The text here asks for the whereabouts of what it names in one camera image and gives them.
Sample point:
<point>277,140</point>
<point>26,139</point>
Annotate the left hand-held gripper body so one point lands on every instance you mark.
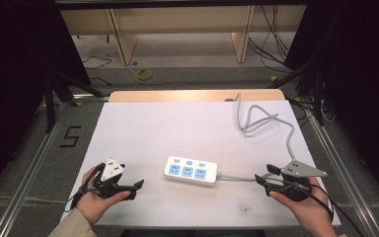
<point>111,171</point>

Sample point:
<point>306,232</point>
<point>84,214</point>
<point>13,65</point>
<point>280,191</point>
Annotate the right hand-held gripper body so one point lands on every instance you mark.
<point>301,169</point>

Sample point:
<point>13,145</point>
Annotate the white power strip blue sockets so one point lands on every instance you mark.
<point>190,171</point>

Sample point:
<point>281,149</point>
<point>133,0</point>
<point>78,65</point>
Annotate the person's left hand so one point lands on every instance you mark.
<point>93,204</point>

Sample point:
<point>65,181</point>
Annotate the person's right hand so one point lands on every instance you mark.
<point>309,214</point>

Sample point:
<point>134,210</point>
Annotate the white table cover sheet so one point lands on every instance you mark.
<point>164,135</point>

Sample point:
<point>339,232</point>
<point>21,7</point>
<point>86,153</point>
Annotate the black metal stand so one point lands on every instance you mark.
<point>317,98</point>
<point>50,108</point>

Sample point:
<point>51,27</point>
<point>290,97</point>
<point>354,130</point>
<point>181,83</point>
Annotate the yellow tape roll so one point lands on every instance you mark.
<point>144,74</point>

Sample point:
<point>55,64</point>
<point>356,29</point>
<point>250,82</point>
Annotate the black curtain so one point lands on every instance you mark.
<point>358,82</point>
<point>16,82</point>

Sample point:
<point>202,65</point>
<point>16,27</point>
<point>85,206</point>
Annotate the aluminium floor rail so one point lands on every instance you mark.
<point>345,171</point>
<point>29,171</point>

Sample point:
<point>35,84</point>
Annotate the light wooden desk frame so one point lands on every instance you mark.
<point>184,19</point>

